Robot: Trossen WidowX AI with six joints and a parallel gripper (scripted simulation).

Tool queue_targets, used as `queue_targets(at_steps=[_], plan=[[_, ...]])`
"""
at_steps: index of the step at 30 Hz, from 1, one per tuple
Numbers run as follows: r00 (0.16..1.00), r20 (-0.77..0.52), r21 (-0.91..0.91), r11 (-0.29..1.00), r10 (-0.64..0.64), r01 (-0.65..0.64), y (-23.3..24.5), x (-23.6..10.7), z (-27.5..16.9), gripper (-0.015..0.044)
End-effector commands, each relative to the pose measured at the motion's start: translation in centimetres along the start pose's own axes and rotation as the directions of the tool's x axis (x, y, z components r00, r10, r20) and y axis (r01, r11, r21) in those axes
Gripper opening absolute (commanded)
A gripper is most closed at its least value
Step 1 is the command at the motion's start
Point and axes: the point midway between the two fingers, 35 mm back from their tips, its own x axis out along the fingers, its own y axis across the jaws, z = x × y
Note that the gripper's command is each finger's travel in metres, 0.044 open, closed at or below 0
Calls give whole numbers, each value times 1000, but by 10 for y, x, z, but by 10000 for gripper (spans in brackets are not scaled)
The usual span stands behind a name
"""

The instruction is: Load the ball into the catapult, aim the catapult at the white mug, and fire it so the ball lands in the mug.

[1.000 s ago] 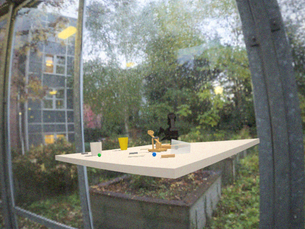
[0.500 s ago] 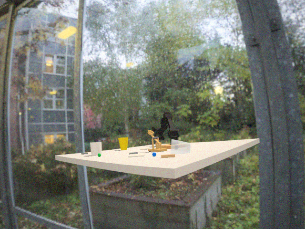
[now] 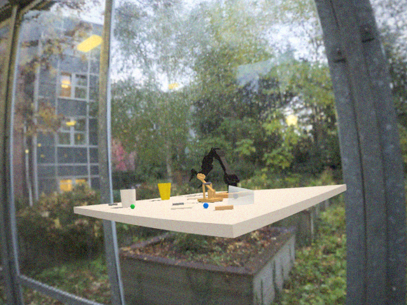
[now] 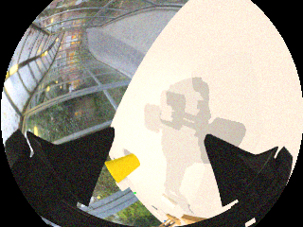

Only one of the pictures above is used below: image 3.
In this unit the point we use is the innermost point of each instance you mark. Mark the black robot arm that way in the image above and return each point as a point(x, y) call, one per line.
point(229, 175)

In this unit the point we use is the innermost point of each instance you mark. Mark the yellow cup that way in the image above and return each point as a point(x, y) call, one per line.
point(164, 190)

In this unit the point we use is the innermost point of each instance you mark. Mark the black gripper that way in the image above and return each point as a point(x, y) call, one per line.
point(193, 171)

